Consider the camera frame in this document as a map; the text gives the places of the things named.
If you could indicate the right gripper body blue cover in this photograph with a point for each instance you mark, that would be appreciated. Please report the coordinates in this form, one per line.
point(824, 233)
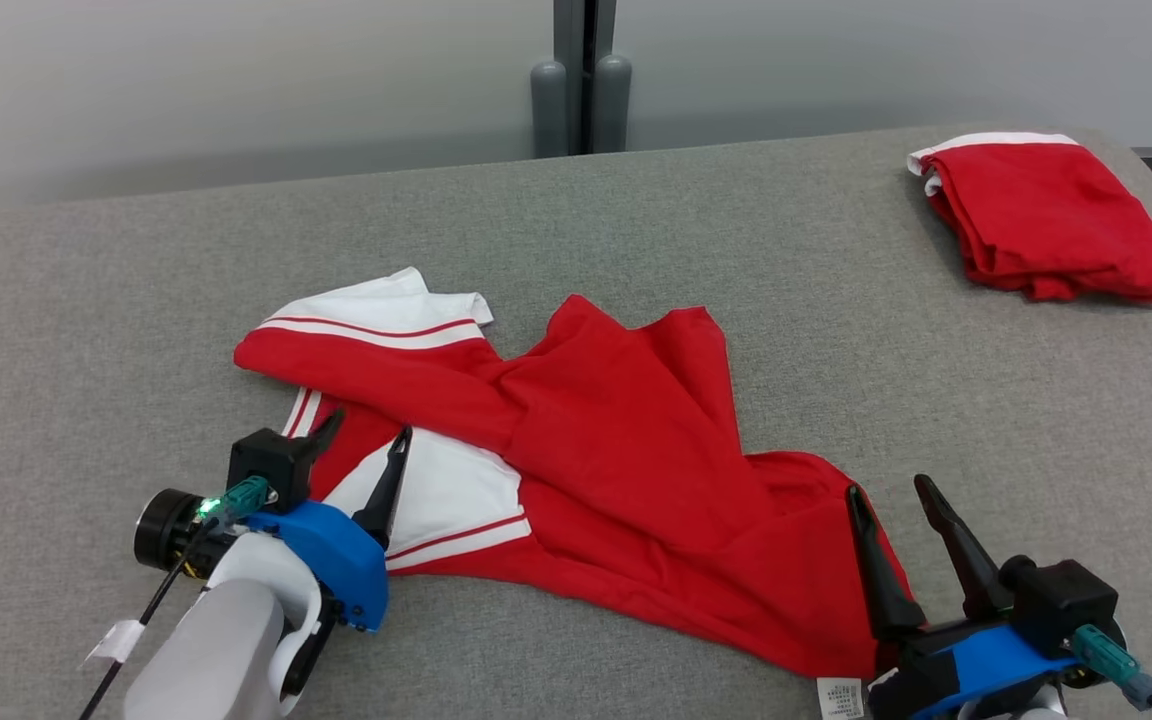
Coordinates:
point(976, 665)

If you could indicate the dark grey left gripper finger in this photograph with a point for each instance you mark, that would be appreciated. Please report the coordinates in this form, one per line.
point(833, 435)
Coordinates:
point(386, 495)
point(324, 432)

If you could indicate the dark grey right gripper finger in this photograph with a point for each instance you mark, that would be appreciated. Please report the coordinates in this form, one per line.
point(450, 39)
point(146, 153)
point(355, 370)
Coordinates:
point(886, 580)
point(966, 560)

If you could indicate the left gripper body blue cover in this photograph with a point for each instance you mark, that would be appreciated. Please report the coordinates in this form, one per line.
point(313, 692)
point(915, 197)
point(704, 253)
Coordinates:
point(336, 560)

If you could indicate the red jersey white sleeves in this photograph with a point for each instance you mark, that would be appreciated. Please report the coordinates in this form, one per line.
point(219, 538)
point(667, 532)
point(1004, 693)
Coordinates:
point(616, 430)

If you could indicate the red shorts white trim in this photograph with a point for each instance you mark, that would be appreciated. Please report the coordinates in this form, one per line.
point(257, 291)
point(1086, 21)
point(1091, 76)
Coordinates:
point(1046, 215)

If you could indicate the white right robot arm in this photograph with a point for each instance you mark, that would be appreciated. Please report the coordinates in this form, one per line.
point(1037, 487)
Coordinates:
point(1011, 705)

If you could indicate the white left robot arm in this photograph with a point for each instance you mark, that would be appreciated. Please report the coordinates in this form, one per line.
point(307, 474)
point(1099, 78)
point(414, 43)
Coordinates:
point(226, 650)

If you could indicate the grey rounded partition foot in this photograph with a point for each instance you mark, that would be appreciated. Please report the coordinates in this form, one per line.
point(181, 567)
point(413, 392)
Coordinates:
point(612, 105)
point(549, 110)

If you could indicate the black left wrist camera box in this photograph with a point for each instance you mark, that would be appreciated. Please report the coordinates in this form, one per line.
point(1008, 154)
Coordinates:
point(266, 465)

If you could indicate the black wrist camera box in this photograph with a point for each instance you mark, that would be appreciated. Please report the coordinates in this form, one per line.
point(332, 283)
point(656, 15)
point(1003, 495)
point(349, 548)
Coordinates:
point(1061, 600)
point(266, 465)

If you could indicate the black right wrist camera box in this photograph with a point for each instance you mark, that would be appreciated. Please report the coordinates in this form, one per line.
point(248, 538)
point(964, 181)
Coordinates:
point(1061, 600)

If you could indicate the grey partition post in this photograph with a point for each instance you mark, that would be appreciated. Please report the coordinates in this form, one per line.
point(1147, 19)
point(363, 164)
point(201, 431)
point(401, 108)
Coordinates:
point(569, 40)

